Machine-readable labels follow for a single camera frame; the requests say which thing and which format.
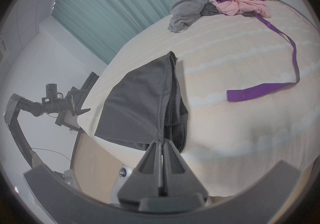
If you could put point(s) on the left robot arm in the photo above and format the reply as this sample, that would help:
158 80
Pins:
27 106

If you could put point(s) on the pink garment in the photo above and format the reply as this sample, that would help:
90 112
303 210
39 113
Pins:
237 6

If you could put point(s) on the white ceiling air vent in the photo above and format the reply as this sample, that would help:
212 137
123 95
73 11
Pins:
3 46

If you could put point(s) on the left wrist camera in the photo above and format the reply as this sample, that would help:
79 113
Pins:
60 119

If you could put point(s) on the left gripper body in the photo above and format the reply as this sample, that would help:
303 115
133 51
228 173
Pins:
70 104

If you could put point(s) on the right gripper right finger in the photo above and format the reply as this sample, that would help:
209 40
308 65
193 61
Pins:
177 183

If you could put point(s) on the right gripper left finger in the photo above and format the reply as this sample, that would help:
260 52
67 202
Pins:
147 183

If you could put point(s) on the grey garment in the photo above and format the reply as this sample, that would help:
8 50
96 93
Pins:
185 10

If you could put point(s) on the black T-shirt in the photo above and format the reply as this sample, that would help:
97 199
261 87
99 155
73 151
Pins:
135 108

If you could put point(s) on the bed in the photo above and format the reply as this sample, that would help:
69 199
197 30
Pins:
237 68

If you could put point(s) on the black patterned garment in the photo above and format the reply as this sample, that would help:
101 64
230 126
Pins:
210 9

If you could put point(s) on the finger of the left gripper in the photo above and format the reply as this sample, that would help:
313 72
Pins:
82 111

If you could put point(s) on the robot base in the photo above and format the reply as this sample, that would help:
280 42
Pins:
123 178

